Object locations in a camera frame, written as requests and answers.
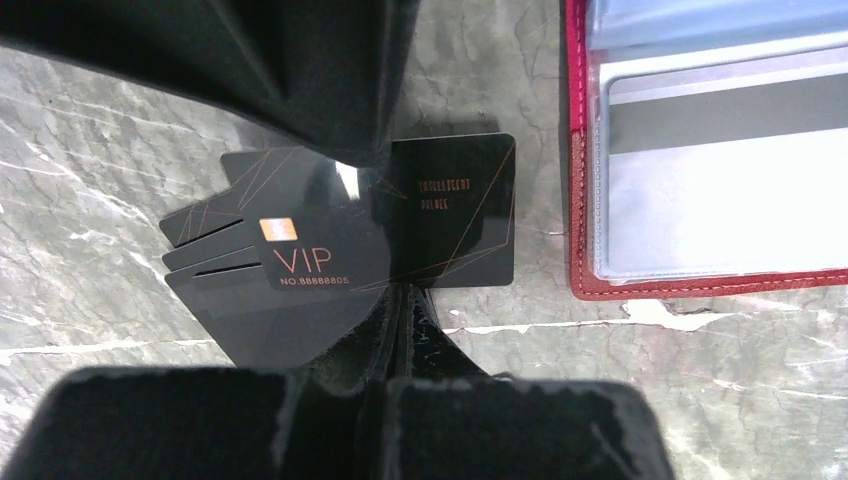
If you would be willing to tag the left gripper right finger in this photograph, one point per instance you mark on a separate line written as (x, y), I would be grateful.
(446, 418)

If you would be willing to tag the red leather card holder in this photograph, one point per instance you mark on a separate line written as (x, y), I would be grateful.
(605, 40)

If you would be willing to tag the black VIP card stack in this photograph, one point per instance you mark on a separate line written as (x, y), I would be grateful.
(300, 248)

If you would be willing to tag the single silver card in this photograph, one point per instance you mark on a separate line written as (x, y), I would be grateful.
(723, 170)

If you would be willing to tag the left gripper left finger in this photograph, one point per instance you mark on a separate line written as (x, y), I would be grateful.
(317, 421)

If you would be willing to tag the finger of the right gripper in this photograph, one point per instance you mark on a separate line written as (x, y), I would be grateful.
(325, 74)

